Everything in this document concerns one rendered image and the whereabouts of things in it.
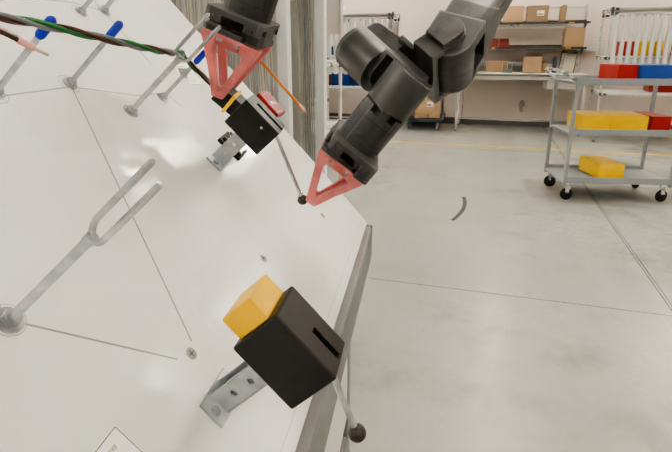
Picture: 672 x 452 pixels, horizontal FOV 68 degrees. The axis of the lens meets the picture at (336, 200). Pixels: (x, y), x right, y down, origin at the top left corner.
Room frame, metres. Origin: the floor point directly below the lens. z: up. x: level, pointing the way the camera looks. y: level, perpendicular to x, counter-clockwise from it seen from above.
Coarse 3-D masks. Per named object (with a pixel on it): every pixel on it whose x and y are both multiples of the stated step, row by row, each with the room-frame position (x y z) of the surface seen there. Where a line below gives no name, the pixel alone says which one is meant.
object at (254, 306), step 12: (264, 276) 0.34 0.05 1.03; (252, 288) 0.33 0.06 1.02; (264, 288) 0.32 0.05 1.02; (276, 288) 0.34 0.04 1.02; (240, 300) 0.32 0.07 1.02; (252, 300) 0.30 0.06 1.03; (264, 300) 0.31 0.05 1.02; (276, 300) 0.32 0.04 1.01; (228, 312) 0.31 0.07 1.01; (240, 312) 0.30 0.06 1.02; (252, 312) 0.30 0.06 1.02; (264, 312) 0.30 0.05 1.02; (228, 324) 0.31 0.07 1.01; (240, 324) 0.30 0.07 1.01; (252, 324) 0.30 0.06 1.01; (240, 336) 0.30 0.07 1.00
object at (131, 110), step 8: (208, 16) 0.54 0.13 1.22; (200, 24) 0.54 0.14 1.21; (192, 32) 0.54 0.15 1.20; (216, 32) 0.54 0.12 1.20; (184, 40) 0.54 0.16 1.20; (208, 40) 0.54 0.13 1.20; (176, 48) 0.55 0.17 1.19; (200, 48) 0.54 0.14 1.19; (176, 56) 0.55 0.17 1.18; (192, 56) 0.54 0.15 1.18; (176, 64) 0.55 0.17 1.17; (168, 72) 0.55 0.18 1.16; (160, 80) 0.55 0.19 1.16; (152, 88) 0.55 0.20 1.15; (144, 96) 0.55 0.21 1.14; (136, 104) 0.55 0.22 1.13; (128, 112) 0.55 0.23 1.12; (136, 112) 0.56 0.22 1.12
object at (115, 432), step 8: (112, 432) 0.25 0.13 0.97; (120, 432) 0.25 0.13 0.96; (104, 440) 0.24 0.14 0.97; (112, 440) 0.24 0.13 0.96; (120, 440) 0.25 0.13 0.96; (128, 440) 0.25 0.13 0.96; (96, 448) 0.23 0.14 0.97; (104, 448) 0.24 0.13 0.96; (112, 448) 0.24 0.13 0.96; (120, 448) 0.24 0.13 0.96; (128, 448) 0.25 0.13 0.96; (136, 448) 0.25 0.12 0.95
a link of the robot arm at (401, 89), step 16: (384, 64) 0.62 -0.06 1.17; (400, 64) 0.59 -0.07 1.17; (368, 80) 0.62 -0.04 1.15; (384, 80) 0.59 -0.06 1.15; (400, 80) 0.57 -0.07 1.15; (416, 80) 0.57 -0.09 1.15; (384, 96) 0.58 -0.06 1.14; (400, 96) 0.57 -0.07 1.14; (416, 96) 0.58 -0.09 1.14; (400, 112) 0.58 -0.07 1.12
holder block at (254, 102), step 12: (252, 96) 0.63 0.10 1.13; (240, 108) 0.60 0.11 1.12; (252, 108) 0.60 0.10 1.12; (264, 108) 0.63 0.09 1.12; (228, 120) 0.60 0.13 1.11; (240, 120) 0.60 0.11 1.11; (252, 120) 0.60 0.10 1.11; (264, 120) 0.60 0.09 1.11; (276, 120) 0.63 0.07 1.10; (240, 132) 0.60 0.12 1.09; (252, 132) 0.60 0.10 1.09; (264, 132) 0.60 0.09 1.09; (276, 132) 0.60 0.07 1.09; (252, 144) 0.60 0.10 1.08; (264, 144) 0.60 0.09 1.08
